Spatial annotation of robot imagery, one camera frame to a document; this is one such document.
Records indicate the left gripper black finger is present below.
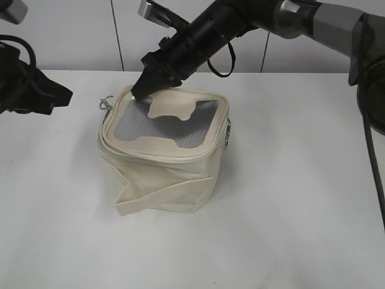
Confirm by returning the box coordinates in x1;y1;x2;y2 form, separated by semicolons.
38;72;73;108

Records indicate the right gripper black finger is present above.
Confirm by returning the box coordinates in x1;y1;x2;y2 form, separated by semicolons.
131;67;177;99

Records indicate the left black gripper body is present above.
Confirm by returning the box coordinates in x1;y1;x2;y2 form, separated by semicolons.
1;60;54;115

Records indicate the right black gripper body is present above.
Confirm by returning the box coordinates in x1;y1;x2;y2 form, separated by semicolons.
142;20;232;87

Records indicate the silver zipper pull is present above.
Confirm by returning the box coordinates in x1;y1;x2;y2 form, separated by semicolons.
99;96;114;111
224;119;232;150

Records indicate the cream canvas zipper bag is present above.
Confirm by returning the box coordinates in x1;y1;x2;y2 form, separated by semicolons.
97;87;230;216

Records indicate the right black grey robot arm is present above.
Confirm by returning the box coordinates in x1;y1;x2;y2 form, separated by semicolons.
132;1;384;132

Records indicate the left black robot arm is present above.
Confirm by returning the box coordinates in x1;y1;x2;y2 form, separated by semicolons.
1;35;73;115

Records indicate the right black cable loop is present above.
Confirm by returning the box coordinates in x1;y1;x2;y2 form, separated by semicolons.
206;40;236;77

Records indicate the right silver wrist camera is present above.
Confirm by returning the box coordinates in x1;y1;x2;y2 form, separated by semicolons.
138;0;171;28

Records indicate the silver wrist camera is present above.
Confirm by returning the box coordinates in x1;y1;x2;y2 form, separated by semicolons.
138;0;171;28
0;0;28;25

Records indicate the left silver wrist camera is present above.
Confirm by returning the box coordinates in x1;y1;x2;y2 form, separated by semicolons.
0;0;28;25

